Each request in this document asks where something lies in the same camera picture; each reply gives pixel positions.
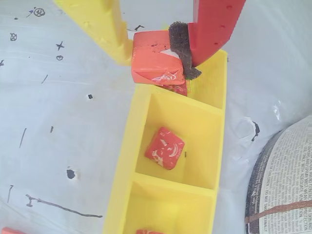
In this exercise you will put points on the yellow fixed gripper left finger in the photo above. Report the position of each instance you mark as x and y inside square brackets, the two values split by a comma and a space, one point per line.
[97, 19]

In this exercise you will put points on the orange Starburst candy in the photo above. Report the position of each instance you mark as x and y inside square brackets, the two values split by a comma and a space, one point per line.
[8, 231]
[151, 61]

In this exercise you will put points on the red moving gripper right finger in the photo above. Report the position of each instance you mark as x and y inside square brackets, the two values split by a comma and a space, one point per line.
[212, 26]

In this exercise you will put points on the white plastic table cover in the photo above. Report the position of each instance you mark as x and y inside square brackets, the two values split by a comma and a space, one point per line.
[61, 122]

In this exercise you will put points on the red Starburst candy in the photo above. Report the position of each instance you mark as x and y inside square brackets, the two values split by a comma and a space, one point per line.
[147, 231]
[164, 148]
[179, 89]

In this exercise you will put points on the round can with printed label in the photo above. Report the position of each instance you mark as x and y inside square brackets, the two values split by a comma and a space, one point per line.
[287, 182]

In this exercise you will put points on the yellow three-compartment box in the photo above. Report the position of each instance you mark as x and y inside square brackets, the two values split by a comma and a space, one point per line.
[200, 122]

